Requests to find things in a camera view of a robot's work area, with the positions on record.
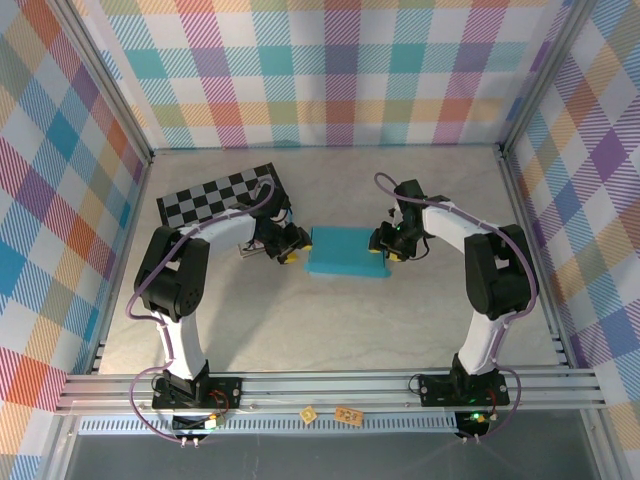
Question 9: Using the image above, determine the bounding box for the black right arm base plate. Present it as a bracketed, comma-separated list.
[416, 372, 511, 408]

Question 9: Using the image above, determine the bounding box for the slotted grey cable duct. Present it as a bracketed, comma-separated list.
[77, 412, 459, 437]

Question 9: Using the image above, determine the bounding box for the aluminium cross rail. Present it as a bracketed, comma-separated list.
[54, 367, 609, 416]

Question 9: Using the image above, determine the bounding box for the black electronics mount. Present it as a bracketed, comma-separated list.
[453, 409, 494, 437]
[171, 412, 226, 437]

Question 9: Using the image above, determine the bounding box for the blue and white paper box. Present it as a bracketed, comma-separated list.
[303, 225, 393, 282]

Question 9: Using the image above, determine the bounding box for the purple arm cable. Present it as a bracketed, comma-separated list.
[374, 172, 541, 444]
[127, 179, 277, 444]

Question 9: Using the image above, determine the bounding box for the aluminium side rail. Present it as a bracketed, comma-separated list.
[88, 157, 157, 375]
[497, 149, 574, 369]

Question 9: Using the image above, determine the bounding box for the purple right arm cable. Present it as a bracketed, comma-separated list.
[374, 172, 541, 444]

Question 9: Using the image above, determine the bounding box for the aluminium frame post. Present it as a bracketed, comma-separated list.
[47, 0, 155, 164]
[498, 0, 599, 157]

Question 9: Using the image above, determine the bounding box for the black and grey checkerboard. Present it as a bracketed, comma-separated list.
[155, 162, 292, 229]

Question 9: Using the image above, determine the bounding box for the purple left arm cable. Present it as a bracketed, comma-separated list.
[127, 179, 277, 444]

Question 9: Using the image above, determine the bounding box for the orange printed tag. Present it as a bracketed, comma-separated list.
[333, 407, 364, 429]

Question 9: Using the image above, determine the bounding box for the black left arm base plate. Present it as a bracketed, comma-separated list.
[151, 375, 244, 412]

